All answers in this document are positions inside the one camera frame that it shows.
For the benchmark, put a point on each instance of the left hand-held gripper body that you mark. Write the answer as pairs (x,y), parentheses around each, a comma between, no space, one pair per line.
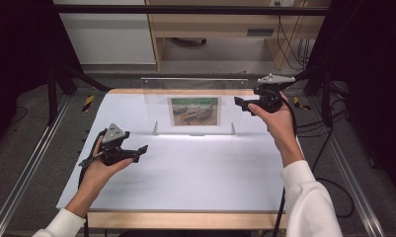
(113,135)

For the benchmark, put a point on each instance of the clear acrylic photo frame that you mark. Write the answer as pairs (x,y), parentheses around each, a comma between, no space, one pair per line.
(156,98)

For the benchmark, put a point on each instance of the yellow black tape strip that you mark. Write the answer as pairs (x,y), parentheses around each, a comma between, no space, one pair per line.
(88,103)
(299,103)

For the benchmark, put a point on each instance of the person's left hand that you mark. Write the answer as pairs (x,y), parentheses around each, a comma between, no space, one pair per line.
(95,177)

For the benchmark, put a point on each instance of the black metal stand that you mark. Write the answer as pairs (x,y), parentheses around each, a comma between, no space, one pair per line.
(52,98)
(326,98)

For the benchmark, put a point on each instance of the light wooden desk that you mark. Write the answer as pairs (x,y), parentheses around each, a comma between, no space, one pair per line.
(212,24)

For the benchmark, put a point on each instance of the white table mat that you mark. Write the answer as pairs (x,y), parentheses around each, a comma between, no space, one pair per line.
(185,171)

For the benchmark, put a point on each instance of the black horizontal frame bar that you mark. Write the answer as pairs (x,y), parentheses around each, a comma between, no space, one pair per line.
(185,10)

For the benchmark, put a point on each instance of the wooden table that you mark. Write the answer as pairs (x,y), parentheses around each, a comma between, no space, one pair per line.
(185,220)

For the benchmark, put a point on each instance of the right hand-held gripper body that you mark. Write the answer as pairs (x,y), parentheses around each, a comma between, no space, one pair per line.
(269,97)

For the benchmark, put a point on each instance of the aluminium floor rail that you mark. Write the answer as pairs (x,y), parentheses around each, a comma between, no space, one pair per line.
(350,171)
(31,158)

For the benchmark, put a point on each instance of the person's right hand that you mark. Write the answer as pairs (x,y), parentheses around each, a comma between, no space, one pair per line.
(281,125)

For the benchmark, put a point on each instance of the boat painting picture card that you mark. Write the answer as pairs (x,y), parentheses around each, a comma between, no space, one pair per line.
(195,112)

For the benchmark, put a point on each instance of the black curtain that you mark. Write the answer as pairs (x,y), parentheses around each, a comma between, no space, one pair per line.
(17,49)
(373,82)

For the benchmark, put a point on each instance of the white cabinet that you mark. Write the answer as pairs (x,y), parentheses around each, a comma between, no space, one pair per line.
(110,39)

